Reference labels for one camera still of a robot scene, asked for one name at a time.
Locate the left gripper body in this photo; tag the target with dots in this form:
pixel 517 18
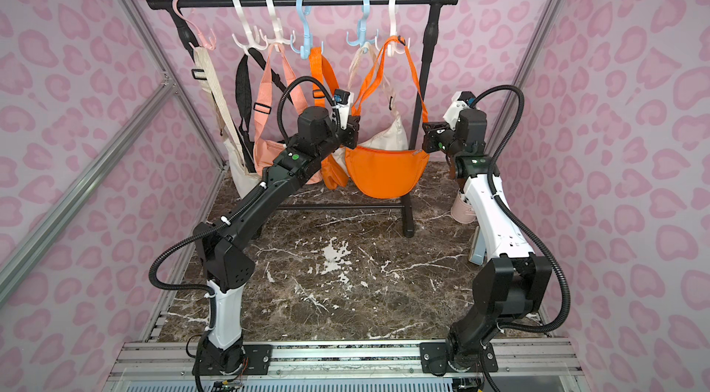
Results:
pixel 351 132

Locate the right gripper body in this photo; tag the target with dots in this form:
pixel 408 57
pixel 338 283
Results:
pixel 433 137

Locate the large orange crescent bag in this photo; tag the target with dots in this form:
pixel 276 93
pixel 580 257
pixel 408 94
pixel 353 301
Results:
pixel 382 174

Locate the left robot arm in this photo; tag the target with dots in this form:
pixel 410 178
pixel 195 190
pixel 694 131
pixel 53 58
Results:
pixel 321 130

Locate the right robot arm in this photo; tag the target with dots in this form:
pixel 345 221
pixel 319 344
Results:
pixel 521 285

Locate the pink shoulder bag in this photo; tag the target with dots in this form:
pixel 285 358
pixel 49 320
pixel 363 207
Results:
pixel 266 151

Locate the small orange sling bag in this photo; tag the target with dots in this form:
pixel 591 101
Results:
pixel 334 176

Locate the white plastic hook right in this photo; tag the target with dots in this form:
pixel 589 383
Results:
pixel 391 50

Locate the white plastic hook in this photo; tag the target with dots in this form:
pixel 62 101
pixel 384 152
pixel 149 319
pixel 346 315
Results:
pixel 277 26
pixel 391 50
pixel 253 40

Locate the light blue hook right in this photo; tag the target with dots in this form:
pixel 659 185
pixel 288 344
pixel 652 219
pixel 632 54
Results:
pixel 361 33

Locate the light blue hook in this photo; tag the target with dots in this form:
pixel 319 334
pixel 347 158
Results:
pixel 361 33
pixel 308 42

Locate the black sling bag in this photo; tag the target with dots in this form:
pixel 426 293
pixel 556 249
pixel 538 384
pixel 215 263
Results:
pixel 244 101

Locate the light blue hook left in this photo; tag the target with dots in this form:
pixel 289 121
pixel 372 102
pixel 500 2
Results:
pixel 308 42

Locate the pink plastic hook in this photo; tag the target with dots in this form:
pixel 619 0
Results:
pixel 201 40

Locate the pink pen cup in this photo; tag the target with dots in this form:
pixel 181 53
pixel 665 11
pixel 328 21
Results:
pixel 461 211

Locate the grey blue flat box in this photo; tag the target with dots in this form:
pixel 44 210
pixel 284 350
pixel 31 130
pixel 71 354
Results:
pixel 478 248

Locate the black garment rack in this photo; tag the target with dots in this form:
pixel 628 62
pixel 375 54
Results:
pixel 430 38

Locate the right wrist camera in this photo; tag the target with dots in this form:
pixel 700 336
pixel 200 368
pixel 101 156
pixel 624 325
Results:
pixel 459 101

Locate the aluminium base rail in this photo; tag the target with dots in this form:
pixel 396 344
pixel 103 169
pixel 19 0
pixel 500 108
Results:
pixel 517 364

